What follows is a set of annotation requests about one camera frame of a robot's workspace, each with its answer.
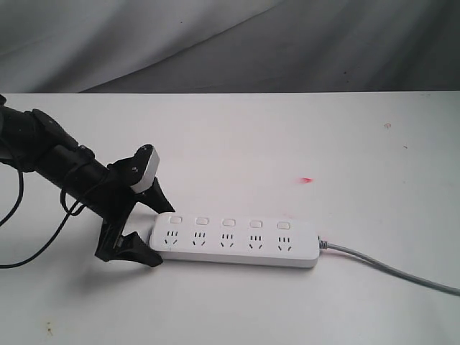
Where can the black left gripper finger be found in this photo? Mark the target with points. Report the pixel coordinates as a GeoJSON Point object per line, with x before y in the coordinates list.
{"type": "Point", "coordinates": [155, 199]}
{"type": "Point", "coordinates": [132, 248]}

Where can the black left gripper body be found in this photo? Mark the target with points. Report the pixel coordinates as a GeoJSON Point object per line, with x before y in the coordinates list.
{"type": "Point", "coordinates": [113, 201]}

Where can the white five-outlet power strip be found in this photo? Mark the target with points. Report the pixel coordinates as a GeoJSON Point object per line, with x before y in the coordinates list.
{"type": "Point", "coordinates": [230, 239]}

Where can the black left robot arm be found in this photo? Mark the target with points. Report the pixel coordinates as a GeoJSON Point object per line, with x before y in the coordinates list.
{"type": "Point", "coordinates": [32, 141]}

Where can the grey backdrop cloth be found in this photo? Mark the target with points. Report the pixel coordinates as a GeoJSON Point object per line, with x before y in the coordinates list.
{"type": "Point", "coordinates": [228, 46]}

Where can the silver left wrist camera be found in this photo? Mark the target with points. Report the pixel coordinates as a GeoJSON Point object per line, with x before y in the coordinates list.
{"type": "Point", "coordinates": [144, 165]}

